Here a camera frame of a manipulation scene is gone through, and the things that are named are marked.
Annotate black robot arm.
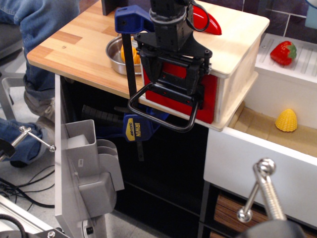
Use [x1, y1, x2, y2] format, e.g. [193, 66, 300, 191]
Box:
[135, 0, 212, 95]

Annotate silver clamp screw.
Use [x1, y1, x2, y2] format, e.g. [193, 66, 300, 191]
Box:
[236, 158, 287, 223]
[0, 126, 56, 162]

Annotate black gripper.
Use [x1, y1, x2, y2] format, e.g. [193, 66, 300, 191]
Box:
[134, 18, 212, 97]

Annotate yellow corn toy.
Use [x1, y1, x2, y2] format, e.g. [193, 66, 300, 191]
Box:
[275, 109, 298, 132]

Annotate blue quick-grip bar clamp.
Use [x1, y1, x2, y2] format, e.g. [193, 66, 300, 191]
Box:
[83, 5, 159, 161]

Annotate light wooden box housing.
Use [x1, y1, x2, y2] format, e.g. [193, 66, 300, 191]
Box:
[136, 1, 269, 131]

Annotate wooden drawer with red front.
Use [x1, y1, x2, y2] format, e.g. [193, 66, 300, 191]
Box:
[128, 63, 217, 132]

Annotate grey metal table leg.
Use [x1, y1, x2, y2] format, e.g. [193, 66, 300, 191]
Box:
[55, 75, 124, 238]

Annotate black floor cables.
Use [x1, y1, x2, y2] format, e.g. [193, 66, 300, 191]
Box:
[0, 165, 55, 211]

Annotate red chili pepper toy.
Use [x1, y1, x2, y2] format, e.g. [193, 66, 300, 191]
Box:
[193, 6, 222, 35]

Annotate red strawberry toy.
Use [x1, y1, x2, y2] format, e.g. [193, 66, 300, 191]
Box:
[270, 41, 297, 65]

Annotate near silver clamp screw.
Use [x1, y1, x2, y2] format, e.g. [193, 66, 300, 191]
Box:
[236, 158, 287, 223]

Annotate stainless steel bowl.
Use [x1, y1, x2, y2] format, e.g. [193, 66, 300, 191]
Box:
[106, 35, 142, 76]

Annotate grey sneaker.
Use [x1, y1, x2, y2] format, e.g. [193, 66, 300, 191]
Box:
[24, 91, 55, 123]

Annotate left silver clamp screw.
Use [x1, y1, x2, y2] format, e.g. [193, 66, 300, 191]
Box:
[0, 126, 56, 162]

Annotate person in blue jeans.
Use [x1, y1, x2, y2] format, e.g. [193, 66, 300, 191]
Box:
[0, 0, 80, 168]

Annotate white toy sink unit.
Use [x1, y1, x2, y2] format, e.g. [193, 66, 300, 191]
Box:
[204, 34, 317, 226]

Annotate orange toy in bowl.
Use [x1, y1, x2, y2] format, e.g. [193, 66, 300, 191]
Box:
[120, 45, 141, 64]

